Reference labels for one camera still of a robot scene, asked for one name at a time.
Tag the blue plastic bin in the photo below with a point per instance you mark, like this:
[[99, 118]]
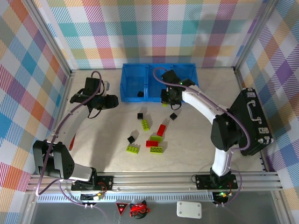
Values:
[[133, 79], [153, 91], [189, 72]]

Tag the small black lego brick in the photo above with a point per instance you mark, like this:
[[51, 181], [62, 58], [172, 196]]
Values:
[[173, 116], [131, 139], [140, 116], [140, 93]]

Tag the red lego brick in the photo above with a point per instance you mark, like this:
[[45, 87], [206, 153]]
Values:
[[151, 143], [161, 130]]

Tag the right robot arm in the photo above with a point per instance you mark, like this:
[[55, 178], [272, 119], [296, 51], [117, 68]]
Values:
[[224, 133]]

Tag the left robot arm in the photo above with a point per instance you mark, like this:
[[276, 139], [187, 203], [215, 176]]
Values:
[[60, 163]]

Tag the red black triangle sticker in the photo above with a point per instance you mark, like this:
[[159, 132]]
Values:
[[121, 207]]

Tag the red black cat figure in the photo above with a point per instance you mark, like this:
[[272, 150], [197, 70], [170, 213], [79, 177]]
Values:
[[139, 210]]

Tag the white tag plate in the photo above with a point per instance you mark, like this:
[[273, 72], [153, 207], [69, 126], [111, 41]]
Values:
[[189, 209]]

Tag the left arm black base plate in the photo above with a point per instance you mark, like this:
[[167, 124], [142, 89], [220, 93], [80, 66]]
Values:
[[106, 180]]

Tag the aluminium corner post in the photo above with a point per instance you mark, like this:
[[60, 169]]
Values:
[[51, 35], [254, 35]]

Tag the long aluminium frame rail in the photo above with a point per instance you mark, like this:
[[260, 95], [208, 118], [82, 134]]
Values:
[[151, 180]]

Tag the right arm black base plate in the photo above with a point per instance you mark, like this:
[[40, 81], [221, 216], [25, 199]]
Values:
[[202, 182]]

